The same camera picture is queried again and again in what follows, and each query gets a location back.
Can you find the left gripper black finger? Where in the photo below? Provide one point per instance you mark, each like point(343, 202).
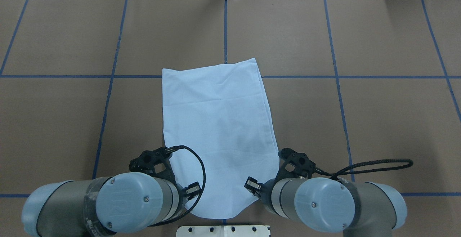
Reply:
point(193, 190)

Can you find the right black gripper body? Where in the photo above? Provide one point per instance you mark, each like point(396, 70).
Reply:
point(251, 186)

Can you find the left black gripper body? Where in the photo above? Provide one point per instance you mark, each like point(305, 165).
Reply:
point(193, 188)

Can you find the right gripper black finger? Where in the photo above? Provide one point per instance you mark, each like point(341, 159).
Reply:
point(253, 186)

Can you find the light blue t-shirt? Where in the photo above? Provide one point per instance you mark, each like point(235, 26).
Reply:
point(222, 113)

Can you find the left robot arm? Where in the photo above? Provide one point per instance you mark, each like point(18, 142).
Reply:
point(103, 207)

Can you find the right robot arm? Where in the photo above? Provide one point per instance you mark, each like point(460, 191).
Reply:
point(356, 209)

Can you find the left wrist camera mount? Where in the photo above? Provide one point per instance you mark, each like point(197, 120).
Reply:
point(155, 163)

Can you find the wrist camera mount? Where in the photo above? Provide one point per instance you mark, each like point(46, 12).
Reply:
point(295, 165)
point(155, 163)

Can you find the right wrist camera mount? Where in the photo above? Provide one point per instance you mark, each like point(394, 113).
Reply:
point(295, 165)

